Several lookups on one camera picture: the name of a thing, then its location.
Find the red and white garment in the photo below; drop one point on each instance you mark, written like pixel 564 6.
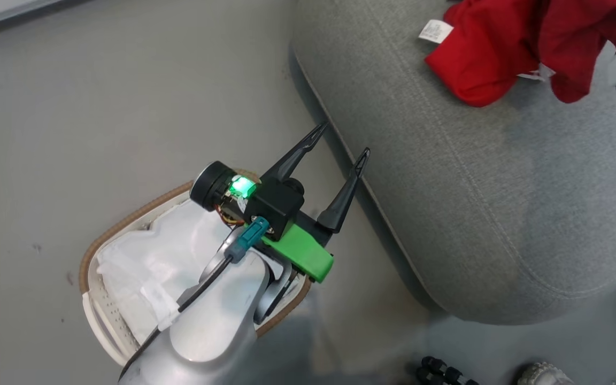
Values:
pixel 490 48

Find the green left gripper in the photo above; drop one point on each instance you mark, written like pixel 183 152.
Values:
pixel 302 251

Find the white cloth basket liner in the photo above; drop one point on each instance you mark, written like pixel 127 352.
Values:
pixel 153 267

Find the grey fabric sofa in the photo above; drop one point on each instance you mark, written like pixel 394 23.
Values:
pixel 474 187

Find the white laundry basket brown rim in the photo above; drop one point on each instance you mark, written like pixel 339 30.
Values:
pixel 94 321

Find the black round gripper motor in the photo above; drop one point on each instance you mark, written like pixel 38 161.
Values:
pixel 209 184

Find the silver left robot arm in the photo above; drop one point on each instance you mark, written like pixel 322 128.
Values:
pixel 217 321

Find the grey ribbed robot wheel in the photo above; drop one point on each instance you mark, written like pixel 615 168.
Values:
pixel 543 374

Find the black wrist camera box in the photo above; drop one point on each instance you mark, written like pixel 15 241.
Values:
pixel 273 206

